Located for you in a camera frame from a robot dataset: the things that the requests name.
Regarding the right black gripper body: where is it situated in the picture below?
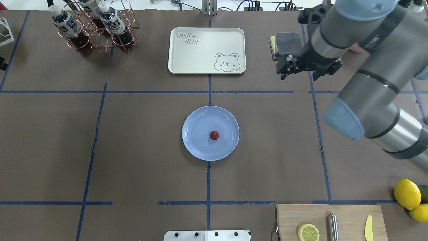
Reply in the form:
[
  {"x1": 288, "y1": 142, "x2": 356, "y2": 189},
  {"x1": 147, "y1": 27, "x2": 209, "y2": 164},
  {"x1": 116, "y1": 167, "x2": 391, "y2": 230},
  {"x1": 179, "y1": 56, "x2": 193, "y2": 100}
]
[{"x1": 276, "y1": 4, "x2": 343, "y2": 81}]

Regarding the red strawberry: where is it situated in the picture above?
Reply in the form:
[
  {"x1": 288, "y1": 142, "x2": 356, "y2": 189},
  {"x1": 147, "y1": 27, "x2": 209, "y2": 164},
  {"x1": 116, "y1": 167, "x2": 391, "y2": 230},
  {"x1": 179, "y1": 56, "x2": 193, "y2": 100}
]
[{"x1": 209, "y1": 130, "x2": 220, "y2": 140}]

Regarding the blue round plate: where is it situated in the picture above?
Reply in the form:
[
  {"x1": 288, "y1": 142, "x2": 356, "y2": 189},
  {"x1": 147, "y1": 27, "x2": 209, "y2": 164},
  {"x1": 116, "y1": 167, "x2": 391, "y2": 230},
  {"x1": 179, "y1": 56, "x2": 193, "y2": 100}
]
[{"x1": 182, "y1": 106, "x2": 240, "y2": 161}]

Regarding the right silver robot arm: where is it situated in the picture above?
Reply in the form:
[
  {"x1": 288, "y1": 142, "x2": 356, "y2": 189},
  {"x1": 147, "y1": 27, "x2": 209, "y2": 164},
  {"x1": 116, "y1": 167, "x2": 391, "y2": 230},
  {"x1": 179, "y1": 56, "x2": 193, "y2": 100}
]
[{"x1": 276, "y1": 0, "x2": 428, "y2": 176}]

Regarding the grey folded cloth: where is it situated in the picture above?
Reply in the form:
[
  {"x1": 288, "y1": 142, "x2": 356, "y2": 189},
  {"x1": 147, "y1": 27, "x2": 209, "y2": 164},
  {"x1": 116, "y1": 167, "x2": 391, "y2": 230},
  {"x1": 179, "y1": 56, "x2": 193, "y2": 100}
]
[{"x1": 269, "y1": 32, "x2": 303, "y2": 61}]

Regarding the pink bowl of ice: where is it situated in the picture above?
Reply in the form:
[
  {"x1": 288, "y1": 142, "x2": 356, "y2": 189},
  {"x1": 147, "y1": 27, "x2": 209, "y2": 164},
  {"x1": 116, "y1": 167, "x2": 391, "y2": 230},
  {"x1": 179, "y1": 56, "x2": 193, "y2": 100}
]
[{"x1": 349, "y1": 43, "x2": 367, "y2": 53}]

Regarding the cream bear tray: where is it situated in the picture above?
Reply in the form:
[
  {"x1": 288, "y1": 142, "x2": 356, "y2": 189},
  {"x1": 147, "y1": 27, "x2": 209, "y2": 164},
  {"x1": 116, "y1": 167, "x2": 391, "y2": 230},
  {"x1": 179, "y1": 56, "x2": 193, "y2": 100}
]
[{"x1": 167, "y1": 27, "x2": 246, "y2": 75}]

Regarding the yellow lemon near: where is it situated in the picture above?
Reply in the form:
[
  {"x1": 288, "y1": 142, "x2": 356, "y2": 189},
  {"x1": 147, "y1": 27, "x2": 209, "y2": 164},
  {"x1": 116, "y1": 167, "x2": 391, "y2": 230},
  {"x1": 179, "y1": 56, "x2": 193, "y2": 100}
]
[{"x1": 393, "y1": 178, "x2": 421, "y2": 210}]

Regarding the yellow lemon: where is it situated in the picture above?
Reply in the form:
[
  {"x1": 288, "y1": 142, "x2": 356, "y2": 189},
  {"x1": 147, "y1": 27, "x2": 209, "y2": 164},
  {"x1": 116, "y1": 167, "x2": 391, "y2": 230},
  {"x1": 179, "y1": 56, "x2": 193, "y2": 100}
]
[
  {"x1": 409, "y1": 204, "x2": 428, "y2": 222},
  {"x1": 393, "y1": 178, "x2": 421, "y2": 210}
]

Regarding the green lime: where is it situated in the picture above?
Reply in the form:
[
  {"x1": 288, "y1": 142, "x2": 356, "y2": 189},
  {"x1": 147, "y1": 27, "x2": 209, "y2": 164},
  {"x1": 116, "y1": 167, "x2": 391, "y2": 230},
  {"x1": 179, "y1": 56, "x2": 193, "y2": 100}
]
[{"x1": 418, "y1": 185, "x2": 428, "y2": 204}]

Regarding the wooden cutting board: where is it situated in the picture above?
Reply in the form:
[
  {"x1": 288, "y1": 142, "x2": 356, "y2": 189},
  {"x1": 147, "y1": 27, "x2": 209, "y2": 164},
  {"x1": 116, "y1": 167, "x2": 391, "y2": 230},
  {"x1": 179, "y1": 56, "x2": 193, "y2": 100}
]
[{"x1": 276, "y1": 204, "x2": 388, "y2": 241}]

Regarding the lemon half slice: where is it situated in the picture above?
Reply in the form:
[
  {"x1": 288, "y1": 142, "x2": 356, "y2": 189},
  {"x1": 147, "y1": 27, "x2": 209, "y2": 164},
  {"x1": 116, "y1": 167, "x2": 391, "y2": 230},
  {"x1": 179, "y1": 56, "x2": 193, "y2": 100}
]
[{"x1": 296, "y1": 223, "x2": 320, "y2": 241}]

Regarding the yellow lemon far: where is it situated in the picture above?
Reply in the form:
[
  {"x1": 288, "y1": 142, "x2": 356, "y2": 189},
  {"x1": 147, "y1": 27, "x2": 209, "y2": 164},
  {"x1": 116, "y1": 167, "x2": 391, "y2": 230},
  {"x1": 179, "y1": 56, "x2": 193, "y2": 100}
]
[{"x1": 409, "y1": 204, "x2": 428, "y2": 222}]

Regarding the yellow plastic knife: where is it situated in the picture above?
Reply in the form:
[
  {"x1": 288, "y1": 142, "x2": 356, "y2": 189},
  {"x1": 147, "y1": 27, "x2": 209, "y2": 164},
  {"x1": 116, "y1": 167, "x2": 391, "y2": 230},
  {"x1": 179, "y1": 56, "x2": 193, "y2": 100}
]
[{"x1": 365, "y1": 215, "x2": 373, "y2": 241}]

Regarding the dark drink bottle middle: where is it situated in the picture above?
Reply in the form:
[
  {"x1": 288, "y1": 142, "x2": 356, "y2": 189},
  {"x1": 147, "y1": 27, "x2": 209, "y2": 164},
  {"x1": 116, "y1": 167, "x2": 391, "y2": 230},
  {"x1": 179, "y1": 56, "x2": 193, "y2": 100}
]
[{"x1": 98, "y1": 1, "x2": 134, "y2": 52}]

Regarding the dark drink bottle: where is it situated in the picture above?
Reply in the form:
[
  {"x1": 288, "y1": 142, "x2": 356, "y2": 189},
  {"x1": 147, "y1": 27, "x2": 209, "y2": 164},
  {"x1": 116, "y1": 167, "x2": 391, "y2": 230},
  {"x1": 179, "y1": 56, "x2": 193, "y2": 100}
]
[
  {"x1": 78, "y1": 0, "x2": 108, "y2": 36},
  {"x1": 48, "y1": 5, "x2": 92, "y2": 56},
  {"x1": 98, "y1": 1, "x2": 134, "y2": 52}
]

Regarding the dark drink bottle back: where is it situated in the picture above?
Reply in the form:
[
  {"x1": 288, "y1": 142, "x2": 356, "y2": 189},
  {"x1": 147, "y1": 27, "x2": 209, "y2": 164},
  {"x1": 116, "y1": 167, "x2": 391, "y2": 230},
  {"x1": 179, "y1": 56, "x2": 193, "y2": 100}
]
[{"x1": 78, "y1": 0, "x2": 108, "y2": 36}]

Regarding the dark drink bottle front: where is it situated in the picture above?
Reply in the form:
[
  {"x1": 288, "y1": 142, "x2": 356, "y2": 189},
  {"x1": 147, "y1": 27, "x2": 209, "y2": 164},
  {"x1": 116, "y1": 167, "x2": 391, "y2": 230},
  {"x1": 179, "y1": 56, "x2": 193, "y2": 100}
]
[{"x1": 48, "y1": 5, "x2": 92, "y2": 56}]

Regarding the white cup rack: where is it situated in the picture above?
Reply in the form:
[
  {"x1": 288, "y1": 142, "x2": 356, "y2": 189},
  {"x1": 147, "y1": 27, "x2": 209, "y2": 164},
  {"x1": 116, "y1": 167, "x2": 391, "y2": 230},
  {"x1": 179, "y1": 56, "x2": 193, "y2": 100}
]
[{"x1": 0, "y1": 18, "x2": 15, "y2": 46}]

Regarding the aluminium frame post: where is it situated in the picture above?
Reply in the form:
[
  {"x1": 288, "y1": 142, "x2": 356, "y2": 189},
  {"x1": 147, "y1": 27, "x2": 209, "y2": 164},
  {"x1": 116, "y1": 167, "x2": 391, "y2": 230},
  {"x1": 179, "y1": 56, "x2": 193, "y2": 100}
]
[{"x1": 201, "y1": 0, "x2": 218, "y2": 15}]

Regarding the silver black-capped knife handle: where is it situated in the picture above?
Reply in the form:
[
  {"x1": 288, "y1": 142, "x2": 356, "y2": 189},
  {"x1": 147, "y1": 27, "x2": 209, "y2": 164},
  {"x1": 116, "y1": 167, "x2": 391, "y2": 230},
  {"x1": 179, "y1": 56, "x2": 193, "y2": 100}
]
[{"x1": 327, "y1": 213, "x2": 339, "y2": 241}]

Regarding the copper wire bottle rack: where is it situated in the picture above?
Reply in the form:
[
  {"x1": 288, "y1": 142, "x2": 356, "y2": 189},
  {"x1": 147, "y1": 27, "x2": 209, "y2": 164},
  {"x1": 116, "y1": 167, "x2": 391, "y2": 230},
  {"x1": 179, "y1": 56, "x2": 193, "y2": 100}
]
[{"x1": 48, "y1": 0, "x2": 140, "y2": 56}]

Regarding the white camera mast base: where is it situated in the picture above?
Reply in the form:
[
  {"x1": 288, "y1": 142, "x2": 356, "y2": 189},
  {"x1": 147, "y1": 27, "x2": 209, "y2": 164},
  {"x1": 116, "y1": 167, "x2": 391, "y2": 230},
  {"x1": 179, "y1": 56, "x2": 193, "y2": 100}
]
[{"x1": 163, "y1": 230, "x2": 252, "y2": 241}]

